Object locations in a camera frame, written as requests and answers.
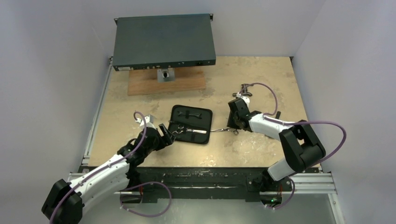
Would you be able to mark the aluminium frame rail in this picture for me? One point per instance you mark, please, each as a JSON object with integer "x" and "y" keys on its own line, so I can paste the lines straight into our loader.
{"x": 315, "y": 185}

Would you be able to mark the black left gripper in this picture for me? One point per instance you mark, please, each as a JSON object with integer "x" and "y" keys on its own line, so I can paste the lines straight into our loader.
{"x": 164, "y": 141}

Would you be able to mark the dark green rack device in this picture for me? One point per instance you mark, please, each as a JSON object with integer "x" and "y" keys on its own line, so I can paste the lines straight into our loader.
{"x": 163, "y": 41}

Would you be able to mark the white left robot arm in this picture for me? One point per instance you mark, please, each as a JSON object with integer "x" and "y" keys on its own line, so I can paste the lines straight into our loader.
{"x": 68, "y": 201}

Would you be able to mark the wooden board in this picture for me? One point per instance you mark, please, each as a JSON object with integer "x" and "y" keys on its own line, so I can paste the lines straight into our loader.
{"x": 144, "y": 82}

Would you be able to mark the black hair clip in case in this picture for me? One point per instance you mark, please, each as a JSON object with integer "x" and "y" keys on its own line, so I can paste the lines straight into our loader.
{"x": 184, "y": 114}

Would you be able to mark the grey metal bracket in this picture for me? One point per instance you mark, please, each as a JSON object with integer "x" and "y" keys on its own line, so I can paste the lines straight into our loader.
{"x": 165, "y": 75}

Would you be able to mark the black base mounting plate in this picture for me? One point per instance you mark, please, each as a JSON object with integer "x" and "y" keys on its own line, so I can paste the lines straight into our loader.
{"x": 152, "y": 191}

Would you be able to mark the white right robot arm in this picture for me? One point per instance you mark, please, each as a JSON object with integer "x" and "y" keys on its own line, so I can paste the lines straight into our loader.
{"x": 301, "y": 146}

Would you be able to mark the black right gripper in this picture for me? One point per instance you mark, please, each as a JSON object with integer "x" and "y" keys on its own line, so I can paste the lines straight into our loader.
{"x": 236, "y": 114}

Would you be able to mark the dark metal pipe fitting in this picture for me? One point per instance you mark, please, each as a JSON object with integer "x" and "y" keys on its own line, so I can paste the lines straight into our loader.
{"x": 244, "y": 91}

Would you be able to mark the black zippered tool case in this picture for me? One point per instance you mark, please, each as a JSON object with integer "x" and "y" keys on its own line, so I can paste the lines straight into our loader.
{"x": 194, "y": 123}

